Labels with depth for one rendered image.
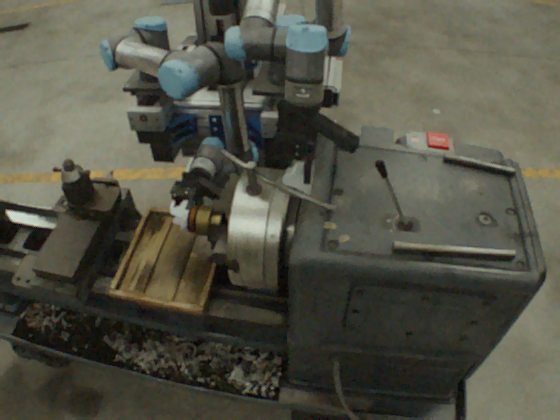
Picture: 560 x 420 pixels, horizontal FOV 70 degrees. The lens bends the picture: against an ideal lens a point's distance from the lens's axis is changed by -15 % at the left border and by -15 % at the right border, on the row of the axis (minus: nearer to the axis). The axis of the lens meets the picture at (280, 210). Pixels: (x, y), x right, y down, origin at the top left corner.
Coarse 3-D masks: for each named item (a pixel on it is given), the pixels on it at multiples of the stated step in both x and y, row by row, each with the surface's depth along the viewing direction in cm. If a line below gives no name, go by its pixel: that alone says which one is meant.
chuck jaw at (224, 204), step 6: (234, 174) 119; (240, 174) 120; (234, 180) 120; (234, 186) 120; (222, 192) 121; (228, 192) 120; (234, 192) 120; (222, 198) 121; (228, 198) 121; (216, 204) 121; (222, 204) 121; (228, 204) 121; (216, 210) 121; (222, 210) 121; (228, 210) 121
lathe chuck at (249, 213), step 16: (240, 176) 113; (272, 176) 113; (240, 192) 109; (240, 208) 108; (256, 208) 107; (240, 224) 107; (256, 224) 106; (240, 240) 107; (256, 240) 107; (240, 256) 108; (256, 256) 108; (240, 272) 112; (256, 272) 110
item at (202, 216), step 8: (192, 208) 122; (200, 208) 122; (208, 208) 122; (192, 216) 121; (200, 216) 120; (208, 216) 120; (216, 216) 121; (224, 216) 125; (192, 224) 121; (200, 224) 120; (208, 224) 119; (216, 224) 121; (224, 224) 126; (192, 232) 123; (200, 232) 121
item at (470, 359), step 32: (288, 352) 131; (320, 352) 126; (352, 352) 120; (384, 352) 119; (416, 352) 118; (320, 384) 143; (352, 384) 140; (384, 384) 137; (416, 384) 132; (448, 384) 129; (320, 416) 175
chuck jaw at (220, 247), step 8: (208, 232) 118; (216, 232) 118; (224, 232) 118; (208, 240) 120; (216, 240) 115; (224, 240) 115; (216, 248) 113; (224, 248) 113; (216, 256) 112; (224, 256) 112; (224, 264) 114; (232, 264) 111
